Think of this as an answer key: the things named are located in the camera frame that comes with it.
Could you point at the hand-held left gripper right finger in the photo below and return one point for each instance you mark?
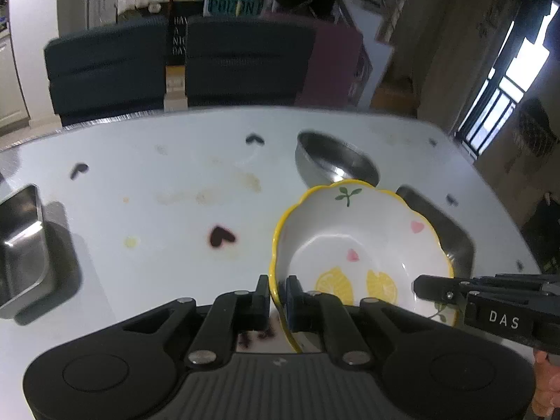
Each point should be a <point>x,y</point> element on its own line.
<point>292,310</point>

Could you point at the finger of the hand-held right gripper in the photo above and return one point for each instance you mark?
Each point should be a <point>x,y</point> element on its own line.
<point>437,286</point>

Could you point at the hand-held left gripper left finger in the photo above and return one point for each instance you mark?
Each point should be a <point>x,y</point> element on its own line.
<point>262,304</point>

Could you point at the rectangular steel dish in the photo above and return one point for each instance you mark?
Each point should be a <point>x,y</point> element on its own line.
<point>455,240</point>

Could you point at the lemon print bowl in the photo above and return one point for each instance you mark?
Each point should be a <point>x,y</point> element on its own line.
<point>363,236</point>

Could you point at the round steel bowl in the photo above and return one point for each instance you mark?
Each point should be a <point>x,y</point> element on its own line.
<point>332,162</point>

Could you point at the square steel dish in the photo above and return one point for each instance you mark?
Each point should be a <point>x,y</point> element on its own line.
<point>22,245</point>

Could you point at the person's right hand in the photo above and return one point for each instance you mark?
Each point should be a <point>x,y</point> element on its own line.
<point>549,385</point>

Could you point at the black window railing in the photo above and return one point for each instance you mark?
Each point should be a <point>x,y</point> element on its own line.
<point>470,140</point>

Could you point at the maroon chair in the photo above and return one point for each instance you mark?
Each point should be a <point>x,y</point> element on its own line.
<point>332,70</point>

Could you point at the dark blue chair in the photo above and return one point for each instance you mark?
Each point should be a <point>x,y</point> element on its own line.
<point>245,61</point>
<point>109,70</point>

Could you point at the black letter signboard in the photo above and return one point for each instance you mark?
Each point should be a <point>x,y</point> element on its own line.
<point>178,35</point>

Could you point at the teal letter sign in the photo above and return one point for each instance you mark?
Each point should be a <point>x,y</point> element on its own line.
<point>234,5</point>

